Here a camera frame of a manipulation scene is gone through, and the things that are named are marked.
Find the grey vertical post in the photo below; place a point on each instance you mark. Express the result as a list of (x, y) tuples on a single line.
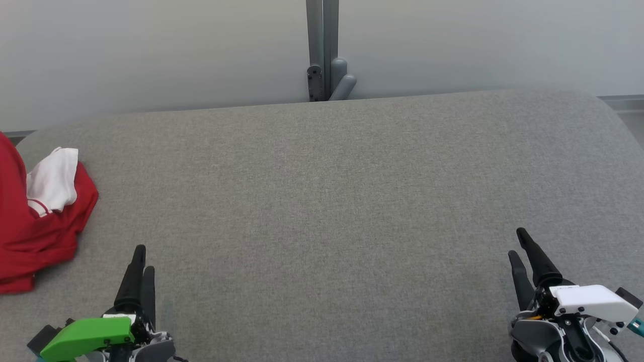
[(322, 30)]

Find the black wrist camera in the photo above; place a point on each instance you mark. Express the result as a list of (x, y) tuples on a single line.
[(629, 297), (44, 340)]

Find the black perforated bracket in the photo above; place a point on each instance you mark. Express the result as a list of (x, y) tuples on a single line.
[(315, 83)]

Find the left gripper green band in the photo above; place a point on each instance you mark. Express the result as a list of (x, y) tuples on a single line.
[(85, 334)]

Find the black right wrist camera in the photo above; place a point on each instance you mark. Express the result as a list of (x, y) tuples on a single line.
[(629, 297)]

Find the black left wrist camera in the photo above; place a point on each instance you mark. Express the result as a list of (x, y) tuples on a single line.
[(44, 340)]

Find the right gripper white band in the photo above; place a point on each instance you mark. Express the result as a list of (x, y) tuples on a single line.
[(588, 301)]

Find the red white basketball jersey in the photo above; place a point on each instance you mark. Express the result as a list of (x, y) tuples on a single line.
[(53, 178)]

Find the teal right camera connector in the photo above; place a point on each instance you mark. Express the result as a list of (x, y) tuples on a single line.
[(637, 326)]

